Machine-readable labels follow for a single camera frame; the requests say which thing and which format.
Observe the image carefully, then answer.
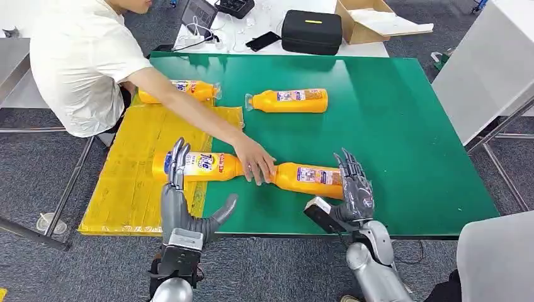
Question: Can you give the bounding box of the person's hand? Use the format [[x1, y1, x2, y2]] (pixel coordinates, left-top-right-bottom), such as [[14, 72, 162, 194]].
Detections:
[[233, 135, 277, 187]]

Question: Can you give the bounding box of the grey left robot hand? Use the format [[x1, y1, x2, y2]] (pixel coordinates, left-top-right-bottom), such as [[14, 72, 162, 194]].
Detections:
[[160, 137, 239, 243]]

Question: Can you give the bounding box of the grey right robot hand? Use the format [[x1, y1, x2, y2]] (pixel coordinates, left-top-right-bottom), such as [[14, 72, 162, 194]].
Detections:
[[331, 148, 375, 229]]

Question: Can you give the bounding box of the orange drink bottle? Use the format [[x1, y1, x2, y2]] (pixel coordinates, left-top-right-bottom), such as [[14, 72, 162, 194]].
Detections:
[[137, 80, 222, 105], [151, 150, 251, 183], [244, 88, 329, 114], [270, 161, 346, 201]]

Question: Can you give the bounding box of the yellow sheet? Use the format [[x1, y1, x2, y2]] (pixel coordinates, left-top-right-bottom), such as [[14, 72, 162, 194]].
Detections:
[[77, 93, 245, 237]]

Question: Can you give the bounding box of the green table mat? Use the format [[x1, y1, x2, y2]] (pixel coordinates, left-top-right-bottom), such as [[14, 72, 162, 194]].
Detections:
[[148, 52, 500, 239]]

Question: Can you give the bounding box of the black smartphone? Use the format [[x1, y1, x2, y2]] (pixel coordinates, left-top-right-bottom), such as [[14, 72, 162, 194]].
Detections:
[[245, 31, 282, 52]]

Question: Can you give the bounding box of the clear plastic cup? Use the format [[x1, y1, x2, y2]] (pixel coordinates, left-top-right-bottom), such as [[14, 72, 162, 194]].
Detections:
[[36, 212, 67, 235]]

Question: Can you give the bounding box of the white power strip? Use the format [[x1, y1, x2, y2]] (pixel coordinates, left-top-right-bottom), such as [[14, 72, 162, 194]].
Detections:
[[174, 34, 206, 51]]

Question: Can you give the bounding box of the black zip case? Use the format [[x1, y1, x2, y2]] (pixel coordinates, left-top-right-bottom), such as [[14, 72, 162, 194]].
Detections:
[[281, 9, 343, 56]]

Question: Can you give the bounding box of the seated person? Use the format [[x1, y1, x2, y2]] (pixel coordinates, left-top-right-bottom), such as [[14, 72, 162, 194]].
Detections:
[[339, 210, 534, 302]]

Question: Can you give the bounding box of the black device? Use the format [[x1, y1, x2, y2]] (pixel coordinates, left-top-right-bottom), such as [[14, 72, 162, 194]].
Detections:
[[216, 0, 255, 20]]

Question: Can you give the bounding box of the dark tablet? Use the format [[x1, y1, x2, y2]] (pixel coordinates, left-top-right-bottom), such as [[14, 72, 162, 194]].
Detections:
[[180, 0, 219, 36]]

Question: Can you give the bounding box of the green and white object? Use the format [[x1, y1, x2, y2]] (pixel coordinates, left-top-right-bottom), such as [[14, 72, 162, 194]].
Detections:
[[431, 50, 452, 72]]

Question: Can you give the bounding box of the cardboard box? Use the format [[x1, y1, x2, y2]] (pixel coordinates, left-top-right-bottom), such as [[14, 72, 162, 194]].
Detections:
[[334, 0, 394, 45]]

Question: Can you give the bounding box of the white foam sheet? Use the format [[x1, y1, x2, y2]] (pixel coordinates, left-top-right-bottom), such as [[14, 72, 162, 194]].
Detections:
[[349, 8, 435, 36]]

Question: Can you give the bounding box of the white panel table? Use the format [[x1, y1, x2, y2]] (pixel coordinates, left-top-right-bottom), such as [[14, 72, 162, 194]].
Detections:
[[431, 0, 534, 146]]

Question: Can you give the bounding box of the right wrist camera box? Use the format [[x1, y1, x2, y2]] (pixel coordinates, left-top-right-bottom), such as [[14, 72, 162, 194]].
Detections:
[[303, 196, 347, 234]]

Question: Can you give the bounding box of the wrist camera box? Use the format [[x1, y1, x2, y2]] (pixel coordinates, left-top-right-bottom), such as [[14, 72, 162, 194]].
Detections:
[[303, 196, 347, 234], [159, 228, 205, 277]]

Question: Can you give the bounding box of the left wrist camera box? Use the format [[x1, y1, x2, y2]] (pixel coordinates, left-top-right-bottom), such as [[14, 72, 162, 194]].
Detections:
[[159, 228, 205, 277]]

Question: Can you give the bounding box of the thin black floor cable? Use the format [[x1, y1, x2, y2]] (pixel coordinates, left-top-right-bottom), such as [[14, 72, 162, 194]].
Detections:
[[392, 239, 424, 265]]

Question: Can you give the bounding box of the metal floor frame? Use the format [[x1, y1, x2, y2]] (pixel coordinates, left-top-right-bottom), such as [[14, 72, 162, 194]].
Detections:
[[0, 125, 97, 252]]

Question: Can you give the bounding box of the metal table frame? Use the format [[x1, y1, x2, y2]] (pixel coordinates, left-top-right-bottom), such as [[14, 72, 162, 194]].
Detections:
[[466, 96, 534, 213]]

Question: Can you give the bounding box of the white cable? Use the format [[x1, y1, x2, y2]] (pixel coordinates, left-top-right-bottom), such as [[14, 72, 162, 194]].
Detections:
[[190, 15, 215, 39]]

